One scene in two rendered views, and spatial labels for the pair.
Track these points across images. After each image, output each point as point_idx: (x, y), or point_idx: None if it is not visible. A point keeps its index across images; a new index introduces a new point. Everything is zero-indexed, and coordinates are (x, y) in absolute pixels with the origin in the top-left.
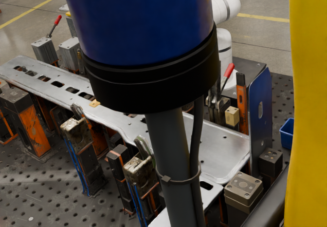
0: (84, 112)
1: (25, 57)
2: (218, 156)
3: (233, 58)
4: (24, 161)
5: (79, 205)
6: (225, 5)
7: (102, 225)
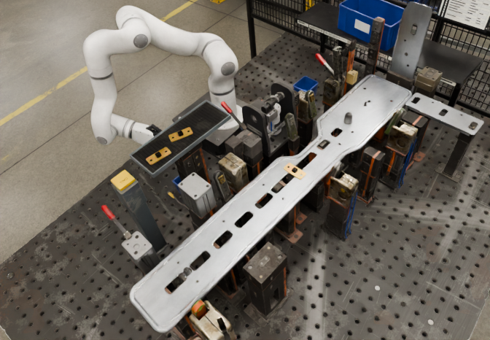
0: (312, 183)
1: (146, 279)
2: (386, 93)
3: (195, 105)
4: (284, 319)
5: (361, 241)
6: (226, 44)
7: (383, 219)
